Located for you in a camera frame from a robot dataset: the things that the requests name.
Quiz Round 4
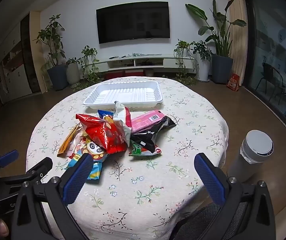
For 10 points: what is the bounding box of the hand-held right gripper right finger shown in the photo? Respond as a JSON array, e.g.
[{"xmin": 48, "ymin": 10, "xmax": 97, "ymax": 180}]
[{"xmin": 194, "ymin": 152, "xmax": 277, "ymax": 240}]

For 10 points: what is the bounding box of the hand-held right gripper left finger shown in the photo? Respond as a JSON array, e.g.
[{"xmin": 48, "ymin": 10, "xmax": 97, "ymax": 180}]
[{"xmin": 12, "ymin": 154, "xmax": 95, "ymax": 240}]

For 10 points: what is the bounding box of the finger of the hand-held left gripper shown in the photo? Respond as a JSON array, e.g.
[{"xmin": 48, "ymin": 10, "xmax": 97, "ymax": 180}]
[
  {"xmin": 0, "ymin": 150, "xmax": 20, "ymax": 168},
  {"xmin": 0, "ymin": 157, "xmax": 53, "ymax": 188}
]

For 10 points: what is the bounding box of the panda print snack bag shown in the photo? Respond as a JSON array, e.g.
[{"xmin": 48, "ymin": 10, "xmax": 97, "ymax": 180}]
[{"xmin": 67, "ymin": 136, "xmax": 108, "ymax": 180}]

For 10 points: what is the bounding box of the gold snack bar packet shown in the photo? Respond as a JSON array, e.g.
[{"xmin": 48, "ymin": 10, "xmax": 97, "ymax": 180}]
[{"xmin": 57, "ymin": 124, "xmax": 82, "ymax": 158}]

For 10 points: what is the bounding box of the clear red-edged snack packet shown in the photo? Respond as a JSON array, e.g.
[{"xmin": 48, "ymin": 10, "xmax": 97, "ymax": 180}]
[{"xmin": 70, "ymin": 127, "xmax": 88, "ymax": 153}]

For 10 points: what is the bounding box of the red foil snack bag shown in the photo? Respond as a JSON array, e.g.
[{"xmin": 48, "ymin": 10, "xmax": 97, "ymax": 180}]
[{"xmin": 75, "ymin": 114, "xmax": 129, "ymax": 155}]

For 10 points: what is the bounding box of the green snack packet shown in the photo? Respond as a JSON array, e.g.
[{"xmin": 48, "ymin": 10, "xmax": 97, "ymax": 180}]
[{"xmin": 129, "ymin": 140, "xmax": 162, "ymax": 157}]

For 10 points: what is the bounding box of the blue snack packet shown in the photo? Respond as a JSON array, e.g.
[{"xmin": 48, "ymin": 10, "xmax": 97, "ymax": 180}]
[{"xmin": 97, "ymin": 109, "xmax": 115, "ymax": 119}]

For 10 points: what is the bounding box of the black snack packet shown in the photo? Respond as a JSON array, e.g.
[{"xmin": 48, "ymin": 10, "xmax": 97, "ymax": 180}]
[{"xmin": 130, "ymin": 115, "xmax": 177, "ymax": 153}]

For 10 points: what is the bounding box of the white snack packet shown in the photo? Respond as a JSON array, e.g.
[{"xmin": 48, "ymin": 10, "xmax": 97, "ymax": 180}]
[{"xmin": 113, "ymin": 101, "xmax": 132, "ymax": 147}]

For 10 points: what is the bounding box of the pink snack packet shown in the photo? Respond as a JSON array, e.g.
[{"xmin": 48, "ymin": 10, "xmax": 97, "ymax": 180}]
[{"xmin": 130, "ymin": 110, "xmax": 167, "ymax": 133}]

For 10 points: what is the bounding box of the white plastic tray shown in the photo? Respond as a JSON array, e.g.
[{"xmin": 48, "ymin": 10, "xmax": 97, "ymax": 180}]
[{"xmin": 83, "ymin": 81, "xmax": 164, "ymax": 110}]

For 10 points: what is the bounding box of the person's left hand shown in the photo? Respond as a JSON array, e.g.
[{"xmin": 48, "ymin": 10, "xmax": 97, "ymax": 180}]
[{"xmin": 0, "ymin": 216, "xmax": 10, "ymax": 239}]

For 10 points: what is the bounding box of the black mesh chair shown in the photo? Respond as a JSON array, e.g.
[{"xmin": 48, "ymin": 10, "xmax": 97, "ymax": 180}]
[{"xmin": 175, "ymin": 201, "xmax": 248, "ymax": 240}]

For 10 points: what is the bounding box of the grey cylindrical appliance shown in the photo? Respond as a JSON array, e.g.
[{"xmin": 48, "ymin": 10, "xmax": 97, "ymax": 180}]
[{"xmin": 226, "ymin": 129, "xmax": 274, "ymax": 183}]

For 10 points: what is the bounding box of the dark grey plant pot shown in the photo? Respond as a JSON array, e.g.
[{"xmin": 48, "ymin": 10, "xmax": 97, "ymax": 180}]
[{"xmin": 47, "ymin": 64, "xmax": 69, "ymax": 91}]

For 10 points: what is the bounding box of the red paper bag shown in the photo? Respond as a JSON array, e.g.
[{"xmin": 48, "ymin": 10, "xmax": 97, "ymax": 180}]
[{"xmin": 226, "ymin": 74, "xmax": 241, "ymax": 92}]

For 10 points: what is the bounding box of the light grey plant pot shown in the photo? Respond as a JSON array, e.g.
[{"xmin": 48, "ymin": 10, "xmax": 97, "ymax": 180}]
[{"xmin": 65, "ymin": 62, "xmax": 80, "ymax": 85}]

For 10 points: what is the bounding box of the white plant pot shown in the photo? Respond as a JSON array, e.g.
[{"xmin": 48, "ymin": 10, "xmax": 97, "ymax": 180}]
[{"xmin": 197, "ymin": 59, "xmax": 211, "ymax": 82}]

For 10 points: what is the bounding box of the large dark grey pot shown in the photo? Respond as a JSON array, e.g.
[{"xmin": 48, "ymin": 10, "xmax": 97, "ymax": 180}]
[{"xmin": 211, "ymin": 53, "xmax": 234, "ymax": 84}]

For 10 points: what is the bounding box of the small green houseplant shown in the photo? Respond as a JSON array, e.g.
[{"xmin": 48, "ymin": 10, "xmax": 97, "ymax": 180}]
[{"xmin": 65, "ymin": 57, "xmax": 82, "ymax": 67}]

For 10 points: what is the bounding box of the black outdoor chair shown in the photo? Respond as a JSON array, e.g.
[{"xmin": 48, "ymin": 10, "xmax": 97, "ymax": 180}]
[{"xmin": 255, "ymin": 62, "xmax": 286, "ymax": 105}]

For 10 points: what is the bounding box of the trailing vine plant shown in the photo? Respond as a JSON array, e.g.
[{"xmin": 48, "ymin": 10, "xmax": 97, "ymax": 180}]
[{"xmin": 72, "ymin": 45, "xmax": 102, "ymax": 92}]

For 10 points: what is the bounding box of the white television stand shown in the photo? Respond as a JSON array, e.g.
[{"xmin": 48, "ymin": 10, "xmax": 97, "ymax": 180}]
[{"xmin": 83, "ymin": 54, "xmax": 196, "ymax": 73}]

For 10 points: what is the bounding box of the tall leafy houseplant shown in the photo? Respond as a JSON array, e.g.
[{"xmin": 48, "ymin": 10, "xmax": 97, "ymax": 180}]
[{"xmin": 33, "ymin": 14, "xmax": 67, "ymax": 68}]

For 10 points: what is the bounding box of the small bushy houseplant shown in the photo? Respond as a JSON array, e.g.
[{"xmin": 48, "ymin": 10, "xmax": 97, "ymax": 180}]
[{"xmin": 190, "ymin": 40, "xmax": 212, "ymax": 60}]

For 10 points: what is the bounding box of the hanging vine plant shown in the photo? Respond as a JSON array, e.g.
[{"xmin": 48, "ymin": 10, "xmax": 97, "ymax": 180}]
[{"xmin": 173, "ymin": 39, "xmax": 199, "ymax": 80}]

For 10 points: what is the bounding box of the beige curtain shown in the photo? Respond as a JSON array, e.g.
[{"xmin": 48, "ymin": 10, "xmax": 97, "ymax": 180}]
[{"xmin": 226, "ymin": 0, "xmax": 248, "ymax": 87}]

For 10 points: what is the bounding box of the large broad-leaf plant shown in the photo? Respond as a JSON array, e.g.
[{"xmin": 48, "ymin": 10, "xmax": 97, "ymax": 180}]
[{"xmin": 185, "ymin": 0, "xmax": 247, "ymax": 57}]

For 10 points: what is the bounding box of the white wall cabinet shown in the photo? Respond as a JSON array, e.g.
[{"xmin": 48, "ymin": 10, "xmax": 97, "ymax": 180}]
[{"xmin": 0, "ymin": 25, "xmax": 33, "ymax": 103}]

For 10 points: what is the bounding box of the wall-mounted black television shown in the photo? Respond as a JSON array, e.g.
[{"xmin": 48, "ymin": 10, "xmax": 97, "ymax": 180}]
[{"xmin": 96, "ymin": 1, "xmax": 171, "ymax": 44}]

